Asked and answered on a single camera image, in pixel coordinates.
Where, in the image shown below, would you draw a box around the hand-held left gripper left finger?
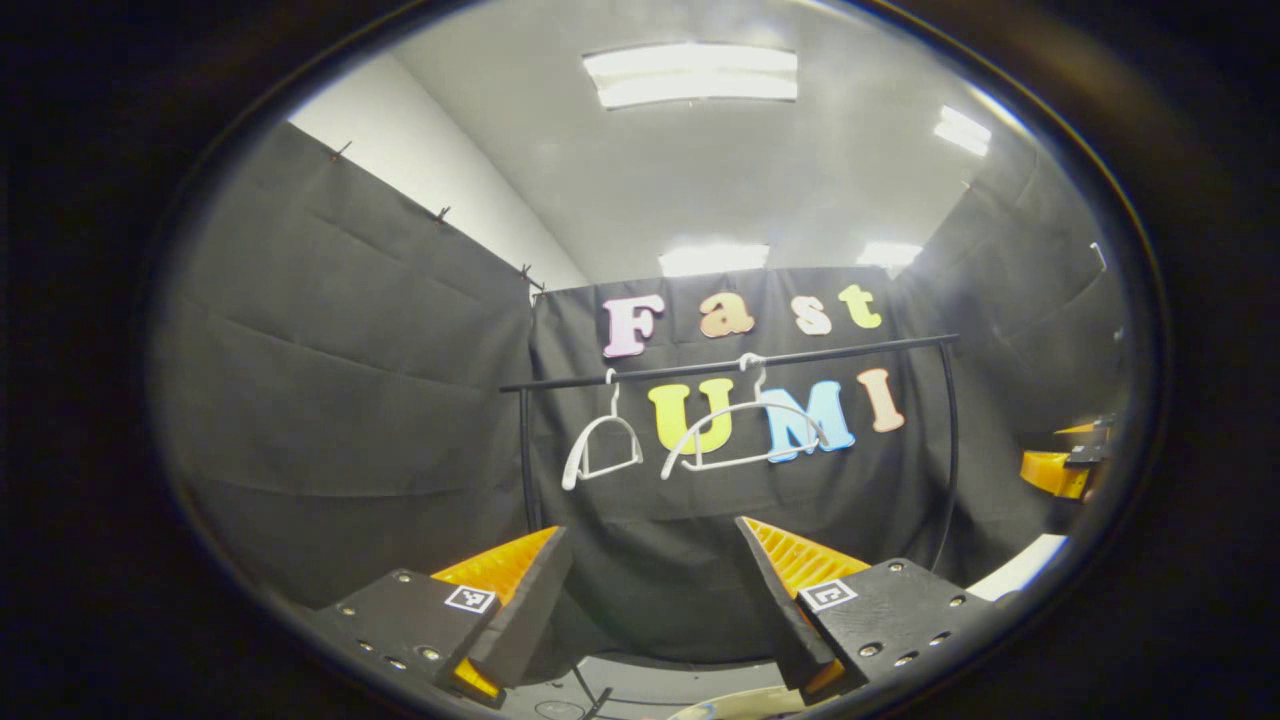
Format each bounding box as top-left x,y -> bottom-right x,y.
300,525 -> 573,709

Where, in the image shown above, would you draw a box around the black clothes rack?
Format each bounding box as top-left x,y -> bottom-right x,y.
499,334 -> 961,716

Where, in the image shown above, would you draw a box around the white clothes hanger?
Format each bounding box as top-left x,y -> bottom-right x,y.
561,368 -> 645,492
660,352 -> 831,481

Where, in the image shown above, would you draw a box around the large ceiling light panel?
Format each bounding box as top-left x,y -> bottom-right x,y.
583,43 -> 800,110

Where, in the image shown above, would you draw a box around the black backdrop cloth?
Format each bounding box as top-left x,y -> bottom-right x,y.
150,120 -> 1131,666

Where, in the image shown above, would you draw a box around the white panel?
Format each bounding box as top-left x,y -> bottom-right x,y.
965,533 -> 1069,603

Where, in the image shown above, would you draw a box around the beige laundry hamper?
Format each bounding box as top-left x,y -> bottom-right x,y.
665,685 -> 801,720

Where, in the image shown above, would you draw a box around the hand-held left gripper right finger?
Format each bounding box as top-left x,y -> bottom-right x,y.
735,516 -> 1001,707

